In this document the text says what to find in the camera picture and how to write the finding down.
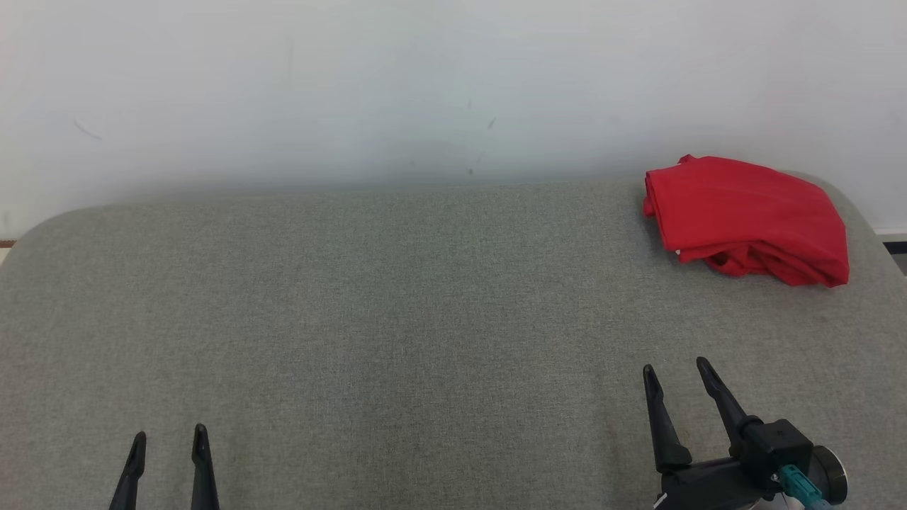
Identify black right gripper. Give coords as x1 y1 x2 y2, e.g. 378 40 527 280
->
643 356 777 510

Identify red basketball jersey white sleeves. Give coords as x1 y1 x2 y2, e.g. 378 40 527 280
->
643 154 850 284

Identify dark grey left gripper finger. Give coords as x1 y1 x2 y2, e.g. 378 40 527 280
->
191 424 220 510
108 431 147 510

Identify teal right camera connector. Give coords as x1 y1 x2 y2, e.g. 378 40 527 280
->
776 464 834 510

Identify red basketball shorts white hem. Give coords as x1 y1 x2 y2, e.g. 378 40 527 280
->
677 241 850 288

